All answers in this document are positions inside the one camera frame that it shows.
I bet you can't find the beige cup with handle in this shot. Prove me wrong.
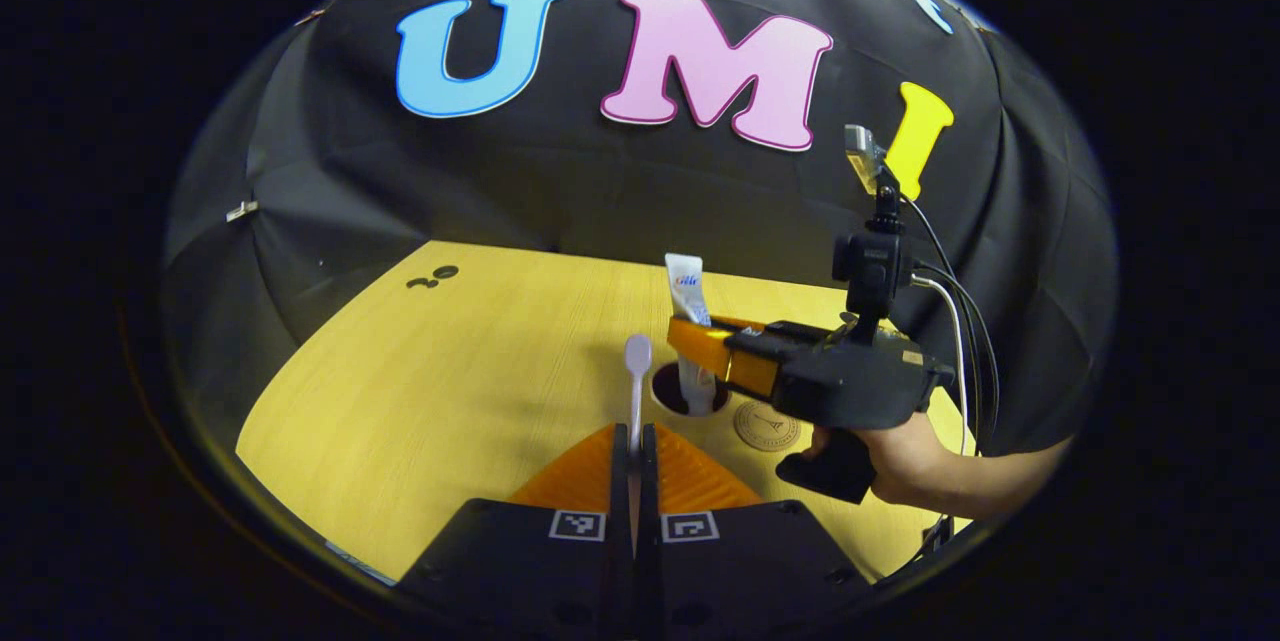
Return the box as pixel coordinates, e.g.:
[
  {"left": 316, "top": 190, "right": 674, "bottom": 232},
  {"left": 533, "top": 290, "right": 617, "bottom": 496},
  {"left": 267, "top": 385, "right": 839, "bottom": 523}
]
[{"left": 650, "top": 359, "right": 736, "bottom": 419}]

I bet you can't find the round brown coaster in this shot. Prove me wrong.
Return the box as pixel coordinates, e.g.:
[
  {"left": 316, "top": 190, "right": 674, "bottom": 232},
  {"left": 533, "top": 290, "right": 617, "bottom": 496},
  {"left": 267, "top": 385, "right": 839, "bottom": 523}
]
[{"left": 733, "top": 400, "right": 802, "bottom": 453}]

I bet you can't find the black backdrop cloth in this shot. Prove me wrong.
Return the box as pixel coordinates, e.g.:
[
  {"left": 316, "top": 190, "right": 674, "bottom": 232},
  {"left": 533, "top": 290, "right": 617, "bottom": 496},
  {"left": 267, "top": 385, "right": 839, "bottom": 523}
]
[{"left": 160, "top": 0, "right": 1119, "bottom": 462}]

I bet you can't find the grey cable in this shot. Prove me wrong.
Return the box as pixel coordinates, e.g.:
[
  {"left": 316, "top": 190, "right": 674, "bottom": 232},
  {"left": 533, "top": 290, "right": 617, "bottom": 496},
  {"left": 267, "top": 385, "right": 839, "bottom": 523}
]
[{"left": 910, "top": 273, "right": 971, "bottom": 457}]

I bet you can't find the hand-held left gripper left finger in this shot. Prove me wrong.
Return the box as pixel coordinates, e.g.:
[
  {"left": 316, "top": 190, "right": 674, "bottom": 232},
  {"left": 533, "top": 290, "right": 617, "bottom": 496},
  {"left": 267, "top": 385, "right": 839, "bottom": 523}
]
[{"left": 395, "top": 423, "right": 634, "bottom": 641}]

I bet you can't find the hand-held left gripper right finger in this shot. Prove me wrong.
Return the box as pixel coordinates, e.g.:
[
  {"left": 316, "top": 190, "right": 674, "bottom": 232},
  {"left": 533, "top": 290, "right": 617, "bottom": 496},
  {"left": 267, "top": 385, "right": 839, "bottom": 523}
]
[{"left": 638, "top": 423, "right": 873, "bottom": 641}]

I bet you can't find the black cable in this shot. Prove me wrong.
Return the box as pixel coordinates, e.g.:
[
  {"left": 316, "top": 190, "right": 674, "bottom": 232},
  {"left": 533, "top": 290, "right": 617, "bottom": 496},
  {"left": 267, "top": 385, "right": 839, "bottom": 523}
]
[{"left": 900, "top": 193, "right": 1001, "bottom": 447}]

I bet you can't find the white toothpaste tube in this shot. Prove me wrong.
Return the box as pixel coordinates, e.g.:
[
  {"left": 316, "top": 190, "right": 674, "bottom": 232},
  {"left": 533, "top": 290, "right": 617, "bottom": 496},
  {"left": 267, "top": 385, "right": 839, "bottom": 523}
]
[{"left": 665, "top": 253, "right": 718, "bottom": 417}]

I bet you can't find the white toothbrush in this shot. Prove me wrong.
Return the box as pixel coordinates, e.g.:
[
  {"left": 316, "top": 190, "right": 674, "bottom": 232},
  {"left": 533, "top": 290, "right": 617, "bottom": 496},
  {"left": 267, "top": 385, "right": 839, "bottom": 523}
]
[{"left": 623, "top": 333, "right": 654, "bottom": 522}]

